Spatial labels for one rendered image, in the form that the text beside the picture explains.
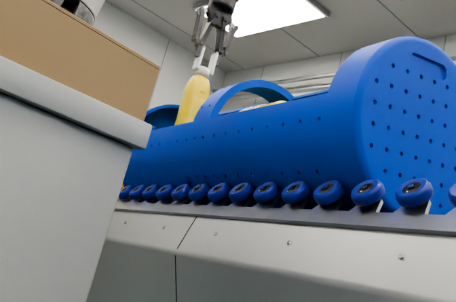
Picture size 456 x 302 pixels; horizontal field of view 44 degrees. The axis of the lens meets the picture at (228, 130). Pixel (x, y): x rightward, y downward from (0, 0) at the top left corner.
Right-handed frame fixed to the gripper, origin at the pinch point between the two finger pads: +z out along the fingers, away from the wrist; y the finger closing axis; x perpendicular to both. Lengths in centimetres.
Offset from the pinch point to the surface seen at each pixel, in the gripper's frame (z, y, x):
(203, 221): 46, -11, -40
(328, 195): 40, -10, -72
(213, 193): 40, -11, -41
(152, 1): -203, 110, 392
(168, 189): 39.4, -9.5, -19.7
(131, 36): -180, 120, 451
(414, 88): 21, -2, -76
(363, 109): 29, -12, -76
